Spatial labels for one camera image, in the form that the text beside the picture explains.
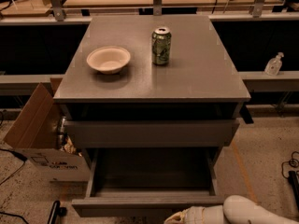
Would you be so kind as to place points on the foam gripper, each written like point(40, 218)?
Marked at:
point(195, 216)

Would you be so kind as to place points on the grey drawer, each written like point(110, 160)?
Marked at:
point(149, 181)
point(161, 133)

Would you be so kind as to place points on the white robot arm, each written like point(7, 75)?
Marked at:
point(236, 209)

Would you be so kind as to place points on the grey drawer cabinet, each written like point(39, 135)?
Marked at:
point(200, 81)

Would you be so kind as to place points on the grey top drawer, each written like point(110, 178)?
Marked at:
point(161, 133)

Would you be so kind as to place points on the black bar right floor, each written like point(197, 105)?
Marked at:
point(292, 178)

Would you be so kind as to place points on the black stand base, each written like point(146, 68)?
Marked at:
point(57, 212)

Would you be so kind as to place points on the open cardboard box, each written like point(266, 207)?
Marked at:
point(35, 135)

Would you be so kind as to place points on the clear sanitizer pump bottle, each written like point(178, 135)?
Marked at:
point(274, 65)

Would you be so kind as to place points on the white paper bowl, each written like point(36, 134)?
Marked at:
point(108, 60)

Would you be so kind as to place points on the green soda can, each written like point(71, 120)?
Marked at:
point(160, 45)

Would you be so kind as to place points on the metal guard railing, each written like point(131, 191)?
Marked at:
point(40, 11)

